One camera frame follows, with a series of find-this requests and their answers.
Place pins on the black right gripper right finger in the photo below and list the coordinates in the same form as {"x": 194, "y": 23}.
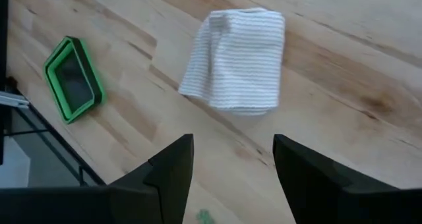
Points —
{"x": 329, "y": 204}

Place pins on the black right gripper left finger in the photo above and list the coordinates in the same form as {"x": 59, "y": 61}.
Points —
{"x": 132, "y": 207}

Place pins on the artificial succulent plant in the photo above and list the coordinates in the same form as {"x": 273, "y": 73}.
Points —
{"x": 204, "y": 217}

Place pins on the green black square tray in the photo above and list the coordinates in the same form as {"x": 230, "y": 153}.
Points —
{"x": 74, "y": 82}

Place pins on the black metal table frame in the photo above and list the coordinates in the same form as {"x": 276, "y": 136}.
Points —
{"x": 92, "y": 176}

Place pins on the silver bracket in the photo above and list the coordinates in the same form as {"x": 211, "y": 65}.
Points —
{"x": 13, "y": 100}

